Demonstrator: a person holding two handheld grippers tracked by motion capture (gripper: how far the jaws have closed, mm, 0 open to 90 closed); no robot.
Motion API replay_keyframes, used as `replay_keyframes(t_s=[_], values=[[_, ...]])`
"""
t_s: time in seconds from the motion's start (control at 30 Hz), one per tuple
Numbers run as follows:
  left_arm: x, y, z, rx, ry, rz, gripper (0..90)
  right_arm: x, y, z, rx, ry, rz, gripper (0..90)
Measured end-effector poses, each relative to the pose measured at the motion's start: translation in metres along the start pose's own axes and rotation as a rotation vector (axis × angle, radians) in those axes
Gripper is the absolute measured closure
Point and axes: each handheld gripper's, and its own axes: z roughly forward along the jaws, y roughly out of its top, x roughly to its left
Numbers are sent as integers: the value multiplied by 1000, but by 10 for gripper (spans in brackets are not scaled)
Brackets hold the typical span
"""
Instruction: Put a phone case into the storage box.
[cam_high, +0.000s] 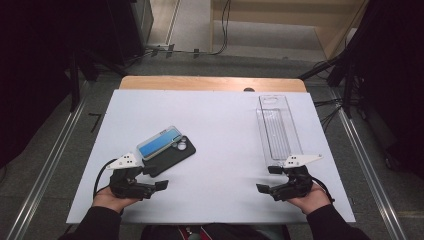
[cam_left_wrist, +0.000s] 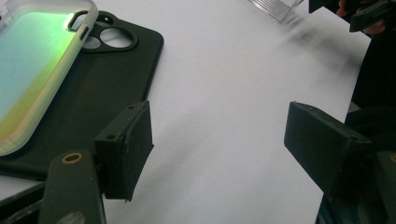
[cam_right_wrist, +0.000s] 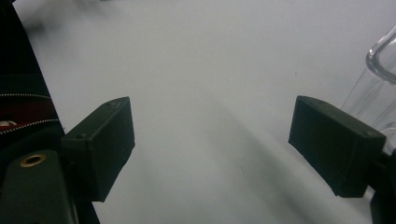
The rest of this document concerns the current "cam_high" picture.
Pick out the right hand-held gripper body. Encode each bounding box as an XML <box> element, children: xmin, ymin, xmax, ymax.
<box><xmin>269</xmin><ymin>153</ymin><xmax>324</xmax><ymax>202</ymax></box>

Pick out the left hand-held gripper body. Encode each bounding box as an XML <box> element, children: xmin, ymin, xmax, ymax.
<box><xmin>106</xmin><ymin>152</ymin><xmax>158</xmax><ymax>201</ymax></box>

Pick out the black phone case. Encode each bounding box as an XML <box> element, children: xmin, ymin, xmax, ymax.
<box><xmin>141</xmin><ymin>134</ymin><xmax>197</xmax><ymax>178</ymax></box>

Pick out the blue gradient phone case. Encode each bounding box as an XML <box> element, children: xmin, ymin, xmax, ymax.
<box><xmin>136</xmin><ymin>125</ymin><xmax>184</xmax><ymax>162</ymax></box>

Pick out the person's right hand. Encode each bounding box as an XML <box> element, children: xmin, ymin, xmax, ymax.
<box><xmin>286</xmin><ymin>181</ymin><xmax>333</xmax><ymax>216</ymax></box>

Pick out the person's left hand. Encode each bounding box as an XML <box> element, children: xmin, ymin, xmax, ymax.
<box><xmin>92</xmin><ymin>185</ymin><xmax>141</xmax><ymax>214</ymax></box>

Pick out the clear plastic tray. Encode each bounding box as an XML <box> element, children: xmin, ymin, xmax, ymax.
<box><xmin>255</xmin><ymin>94</ymin><xmax>304</xmax><ymax>168</ymax></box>

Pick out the wooden table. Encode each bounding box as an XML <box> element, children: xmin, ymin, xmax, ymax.
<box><xmin>118</xmin><ymin>75</ymin><xmax>308</xmax><ymax>93</ymax></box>

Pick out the black metal stand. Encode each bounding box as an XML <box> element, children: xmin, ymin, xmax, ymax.
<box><xmin>298</xmin><ymin>54</ymin><xmax>354</xmax><ymax>118</ymax></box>

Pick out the black cabinet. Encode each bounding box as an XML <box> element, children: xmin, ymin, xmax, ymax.
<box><xmin>109</xmin><ymin>0</ymin><xmax>154</xmax><ymax>64</ymax></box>

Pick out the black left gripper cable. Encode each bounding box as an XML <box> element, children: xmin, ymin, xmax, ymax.
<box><xmin>93</xmin><ymin>158</ymin><xmax>118</xmax><ymax>199</ymax></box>

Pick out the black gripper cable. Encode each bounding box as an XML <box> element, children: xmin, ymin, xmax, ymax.
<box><xmin>93</xmin><ymin>158</ymin><xmax>118</xmax><ymax>199</ymax></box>
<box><xmin>311</xmin><ymin>176</ymin><xmax>335</xmax><ymax>204</ymax></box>

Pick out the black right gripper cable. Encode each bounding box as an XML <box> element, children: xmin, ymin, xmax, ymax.
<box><xmin>311</xmin><ymin>176</ymin><xmax>335</xmax><ymax>204</ymax></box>

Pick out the aluminium floor rail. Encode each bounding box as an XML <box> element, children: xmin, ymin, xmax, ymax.
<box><xmin>328</xmin><ymin>86</ymin><xmax>408</xmax><ymax>240</ymax></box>
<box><xmin>6</xmin><ymin>79</ymin><xmax>89</xmax><ymax>240</ymax></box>

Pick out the black hanging cable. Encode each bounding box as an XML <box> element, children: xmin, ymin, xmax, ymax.
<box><xmin>213</xmin><ymin>0</ymin><xmax>233</xmax><ymax>56</ymax></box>

